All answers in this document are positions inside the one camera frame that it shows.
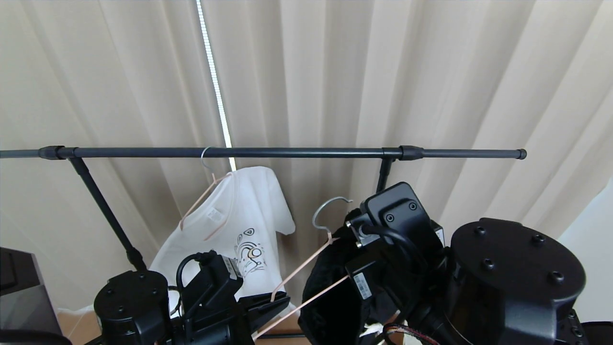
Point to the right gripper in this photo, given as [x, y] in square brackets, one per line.
[383, 282]

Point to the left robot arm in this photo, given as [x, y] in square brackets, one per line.
[129, 306]

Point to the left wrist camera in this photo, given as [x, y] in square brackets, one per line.
[210, 282]

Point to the black garment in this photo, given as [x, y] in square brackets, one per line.
[330, 297]

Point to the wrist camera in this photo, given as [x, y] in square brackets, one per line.
[402, 215]
[210, 282]

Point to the black clothes rack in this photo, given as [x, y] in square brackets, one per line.
[287, 152]

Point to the white printed t-shirt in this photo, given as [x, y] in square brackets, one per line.
[254, 201]

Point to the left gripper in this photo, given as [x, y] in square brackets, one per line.
[215, 330]

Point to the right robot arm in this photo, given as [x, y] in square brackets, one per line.
[512, 282]

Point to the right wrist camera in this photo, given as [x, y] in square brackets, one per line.
[402, 215]

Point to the pink clothes hanger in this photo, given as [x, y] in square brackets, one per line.
[329, 235]
[202, 160]

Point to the beige curtain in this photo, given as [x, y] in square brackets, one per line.
[335, 72]

